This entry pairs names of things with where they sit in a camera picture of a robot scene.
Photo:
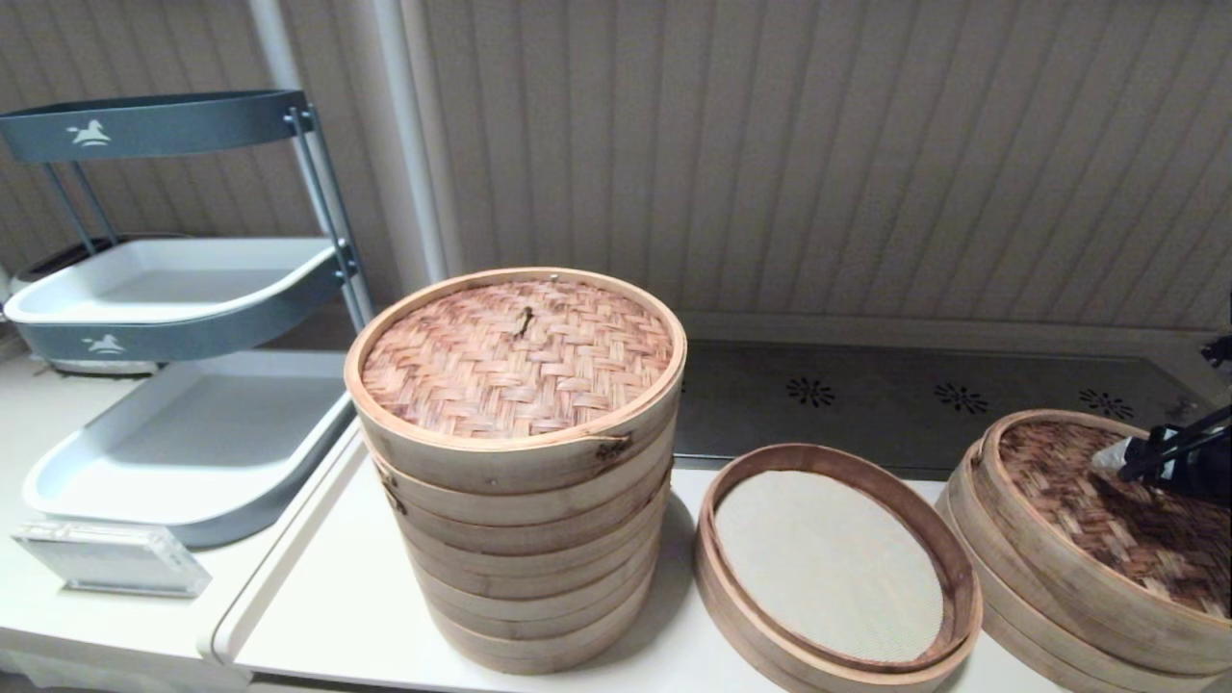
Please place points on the dark metal panel with vents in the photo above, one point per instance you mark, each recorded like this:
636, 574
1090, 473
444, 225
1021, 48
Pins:
866, 423

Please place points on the dark grey shelf with horse logo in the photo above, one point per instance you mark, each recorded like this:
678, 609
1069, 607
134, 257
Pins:
173, 125

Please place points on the dark woven bamboo steamer lid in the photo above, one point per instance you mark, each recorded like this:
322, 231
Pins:
1078, 520

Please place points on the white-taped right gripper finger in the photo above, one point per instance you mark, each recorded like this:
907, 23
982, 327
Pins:
1121, 456

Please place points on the white round appliance base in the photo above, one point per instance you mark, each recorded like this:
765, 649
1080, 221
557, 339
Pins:
96, 368

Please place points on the thin white vertical pipe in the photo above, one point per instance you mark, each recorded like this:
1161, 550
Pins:
269, 43

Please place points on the clear acrylic sign holder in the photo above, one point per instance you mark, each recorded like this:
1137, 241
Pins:
106, 558

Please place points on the pale woven bamboo steamer lid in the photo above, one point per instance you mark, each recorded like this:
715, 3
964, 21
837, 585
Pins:
520, 356

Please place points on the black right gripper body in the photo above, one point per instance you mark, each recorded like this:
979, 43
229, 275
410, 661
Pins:
1203, 476

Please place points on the right bamboo steamer stack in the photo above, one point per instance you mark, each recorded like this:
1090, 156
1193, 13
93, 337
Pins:
1001, 597

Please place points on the pale bamboo steamer basket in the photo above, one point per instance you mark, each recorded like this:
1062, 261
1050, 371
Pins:
529, 550
539, 622
525, 513
534, 585
544, 658

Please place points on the grey metal double rack post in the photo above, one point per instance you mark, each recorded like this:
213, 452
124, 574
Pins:
346, 260

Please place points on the thin grey metal rack posts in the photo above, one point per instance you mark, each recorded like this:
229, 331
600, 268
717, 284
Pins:
80, 221

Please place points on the white-lined grey rack tray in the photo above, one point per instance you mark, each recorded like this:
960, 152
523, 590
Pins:
192, 443

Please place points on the grey tray with horse logo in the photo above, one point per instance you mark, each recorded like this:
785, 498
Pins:
173, 289

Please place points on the beige wall ledge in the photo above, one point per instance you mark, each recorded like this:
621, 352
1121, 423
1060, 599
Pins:
914, 330

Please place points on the brown bamboo steamer basket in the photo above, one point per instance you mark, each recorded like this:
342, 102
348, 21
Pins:
712, 577
1020, 650

